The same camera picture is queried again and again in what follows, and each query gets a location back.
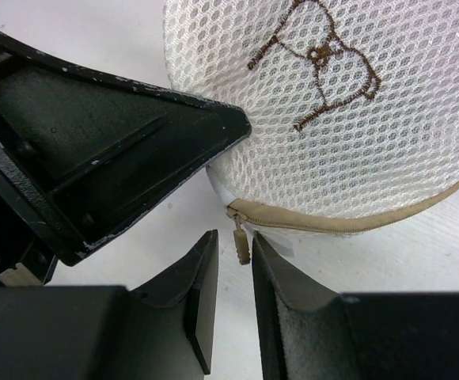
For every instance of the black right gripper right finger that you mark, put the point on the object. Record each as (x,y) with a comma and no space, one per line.
(302,327)

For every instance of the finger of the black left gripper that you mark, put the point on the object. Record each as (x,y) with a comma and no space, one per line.
(85,154)

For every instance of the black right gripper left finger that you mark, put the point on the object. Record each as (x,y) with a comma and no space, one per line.
(175,328)

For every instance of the white mesh laundry bag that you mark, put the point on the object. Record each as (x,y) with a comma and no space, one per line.
(353,105)

